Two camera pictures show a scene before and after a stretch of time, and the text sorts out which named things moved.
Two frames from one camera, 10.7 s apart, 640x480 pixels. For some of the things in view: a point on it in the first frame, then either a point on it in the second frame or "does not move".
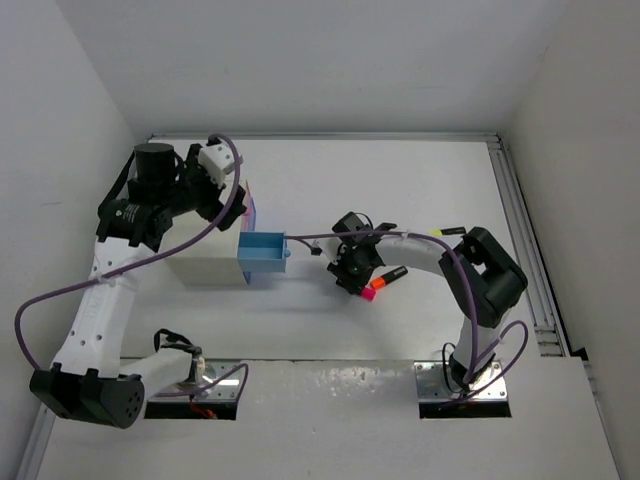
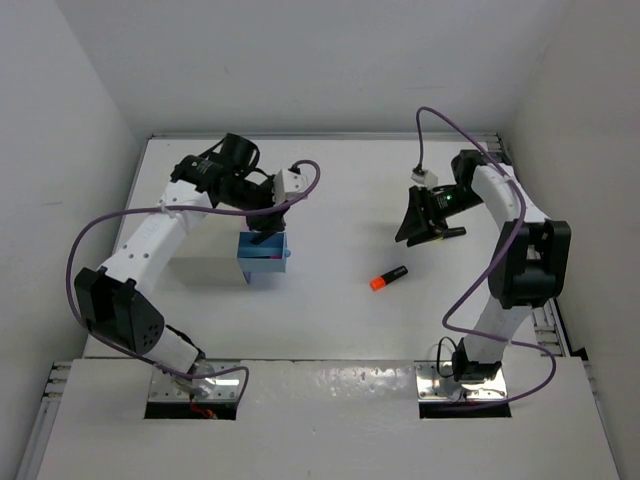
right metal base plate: (432, 385) does not move
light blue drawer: (262, 251) does not move
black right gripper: (354, 282) → (417, 228)
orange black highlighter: (381, 281) does not move
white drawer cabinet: (212, 262) does not move
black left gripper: (213, 207) → (266, 221)
